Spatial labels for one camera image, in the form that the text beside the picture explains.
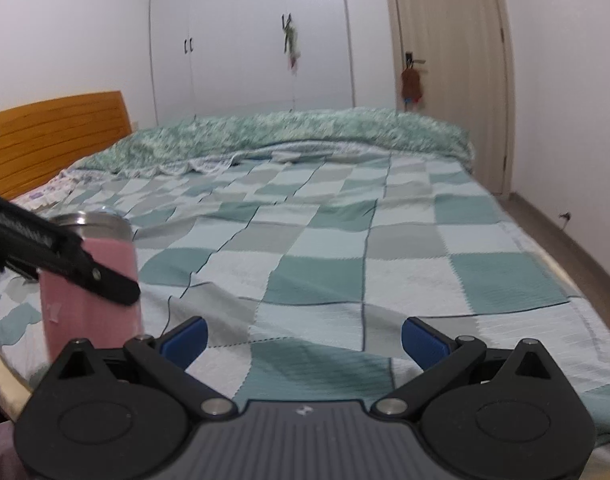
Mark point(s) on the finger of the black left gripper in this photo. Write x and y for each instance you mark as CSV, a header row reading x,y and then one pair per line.
x,y
29,243

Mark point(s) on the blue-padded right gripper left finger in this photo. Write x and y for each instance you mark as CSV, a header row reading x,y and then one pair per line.
x,y
162,363

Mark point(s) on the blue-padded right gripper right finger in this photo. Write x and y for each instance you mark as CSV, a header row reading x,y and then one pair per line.
x,y
445,363

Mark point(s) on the pink cup with lettering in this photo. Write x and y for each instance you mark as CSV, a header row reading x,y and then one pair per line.
x,y
70,312

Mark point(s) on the purple floral pillow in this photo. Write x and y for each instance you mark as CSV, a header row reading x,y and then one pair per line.
x,y
50,193

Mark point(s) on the orange wooden headboard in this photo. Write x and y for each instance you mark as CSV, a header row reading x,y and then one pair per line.
x,y
39,140

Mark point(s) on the checkered green bed sheet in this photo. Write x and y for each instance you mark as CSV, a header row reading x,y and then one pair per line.
x,y
306,266

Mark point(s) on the green floral quilt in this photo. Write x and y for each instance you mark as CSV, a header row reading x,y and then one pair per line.
x,y
201,136

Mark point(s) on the white built-in wardrobe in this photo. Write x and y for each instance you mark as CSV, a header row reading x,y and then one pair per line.
x,y
225,57

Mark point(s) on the green hanging ornament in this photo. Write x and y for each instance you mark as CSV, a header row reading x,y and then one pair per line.
x,y
290,42

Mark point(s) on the beige wooden door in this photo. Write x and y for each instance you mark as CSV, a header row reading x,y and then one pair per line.
x,y
467,79

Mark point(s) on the brown plush on handle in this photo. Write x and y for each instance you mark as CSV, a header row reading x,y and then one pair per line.
x,y
411,87

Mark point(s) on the black door handle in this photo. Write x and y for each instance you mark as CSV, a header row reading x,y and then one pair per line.
x,y
411,60

